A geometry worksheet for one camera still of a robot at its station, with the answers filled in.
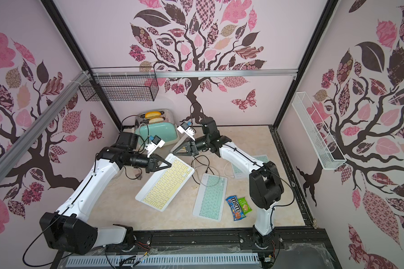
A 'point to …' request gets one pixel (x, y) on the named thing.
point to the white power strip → (179, 143)
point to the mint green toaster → (157, 122)
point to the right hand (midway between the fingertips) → (175, 155)
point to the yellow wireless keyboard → (164, 185)
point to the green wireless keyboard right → (240, 174)
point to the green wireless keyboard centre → (209, 200)
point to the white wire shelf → (327, 152)
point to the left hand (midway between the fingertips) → (167, 168)
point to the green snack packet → (244, 205)
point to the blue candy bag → (237, 211)
